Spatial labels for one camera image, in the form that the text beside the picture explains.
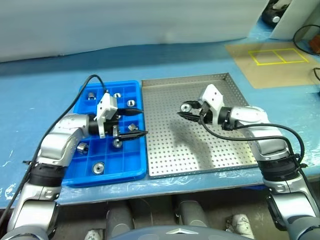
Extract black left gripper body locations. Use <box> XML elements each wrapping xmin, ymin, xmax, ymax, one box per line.
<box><xmin>104</xmin><ymin>112</ymin><xmax>121</xmax><ymax>139</ymax></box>

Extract perforated metal tray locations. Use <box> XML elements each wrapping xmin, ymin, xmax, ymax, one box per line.
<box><xmin>141</xmin><ymin>72</ymin><xmax>262</xmax><ymax>179</ymax></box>

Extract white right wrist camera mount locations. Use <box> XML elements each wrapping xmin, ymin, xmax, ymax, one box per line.
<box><xmin>198</xmin><ymin>84</ymin><xmax>225</xmax><ymax>126</ymax></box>

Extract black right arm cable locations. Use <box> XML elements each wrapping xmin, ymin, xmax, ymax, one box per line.
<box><xmin>199</xmin><ymin>106</ymin><xmax>320</xmax><ymax>211</ymax></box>

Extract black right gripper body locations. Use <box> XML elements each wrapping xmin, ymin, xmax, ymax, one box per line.
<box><xmin>198</xmin><ymin>101</ymin><xmax>214</xmax><ymax>125</ymax></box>

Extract grey rounded cylinder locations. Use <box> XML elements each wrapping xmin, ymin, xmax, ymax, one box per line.
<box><xmin>105</xmin><ymin>201</ymin><xmax>137</xmax><ymax>240</ymax></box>
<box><xmin>174</xmin><ymin>199</ymin><xmax>215</xmax><ymax>235</ymax></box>

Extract blue compartment tray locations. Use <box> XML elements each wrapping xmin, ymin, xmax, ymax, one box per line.
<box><xmin>61</xmin><ymin>79</ymin><xmax>148</xmax><ymax>189</ymax></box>

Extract reddish brown object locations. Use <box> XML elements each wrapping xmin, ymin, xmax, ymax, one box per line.
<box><xmin>309</xmin><ymin>34</ymin><xmax>320</xmax><ymax>55</ymax></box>

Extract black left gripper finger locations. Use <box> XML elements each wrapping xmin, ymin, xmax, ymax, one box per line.
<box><xmin>117</xmin><ymin>131</ymin><xmax>149</xmax><ymax>142</ymax></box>
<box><xmin>117</xmin><ymin>107</ymin><xmax>142</xmax><ymax>117</ymax></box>

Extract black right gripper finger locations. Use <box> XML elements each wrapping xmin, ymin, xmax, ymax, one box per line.
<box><xmin>180</xmin><ymin>100</ymin><xmax>202</xmax><ymax>109</ymax></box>
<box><xmin>176</xmin><ymin>111</ymin><xmax>202</xmax><ymax>123</ymax></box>

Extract white upright foam board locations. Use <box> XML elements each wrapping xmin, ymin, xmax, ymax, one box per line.
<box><xmin>269</xmin><ymin>0</ymin><xmax>320</xmax><ymax>42</ymax></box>

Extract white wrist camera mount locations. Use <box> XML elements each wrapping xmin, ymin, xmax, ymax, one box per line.
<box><xmin>198</xmin><ymin>84</ymin><xmax>225</xmax><ymax>126</ymax></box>
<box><xmin>96</xmin><ymin>92</ymin><xmax>118</xmax><ymax>140</ymax></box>

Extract blue-grey rounded chest shell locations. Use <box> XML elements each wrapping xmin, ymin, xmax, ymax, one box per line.
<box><xmin>108</xmin><ymin>224</ymin><xmax>255</xmax><ymax>240</ymax></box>

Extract black device with white knob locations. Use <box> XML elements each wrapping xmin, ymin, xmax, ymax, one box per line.
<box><xmin>261</xmin><ymin>0</ymin><xmax>292</xmax><ymax>26</ymax></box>

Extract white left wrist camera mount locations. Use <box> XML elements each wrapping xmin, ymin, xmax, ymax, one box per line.
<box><xmin>96</xmin><ymin>92</ymin><xmax>118</xmax><ymax>140</ymax></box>

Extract brown mat with yellow grid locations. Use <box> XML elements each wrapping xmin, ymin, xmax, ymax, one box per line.
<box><xmin>224</xmin><ymin>41</ymin><xmax>320</xmax><ymax>90</ymax></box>

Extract white backdrop sheet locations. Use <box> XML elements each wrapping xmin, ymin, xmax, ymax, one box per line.
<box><xmin>0</xmin><ymin>0</ymin><xmax>272</xmax><ymax>63</ymax></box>

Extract white speckled rounded shape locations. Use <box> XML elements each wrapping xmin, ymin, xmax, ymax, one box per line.
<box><xmin>226</xmin><ymin>213</ymin><xmax>254</xmax><ymax>240</ymax></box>
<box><xmin>84</xmin><ymin>228</ymin><xmax>105</xmax><ymax>240</ymax></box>

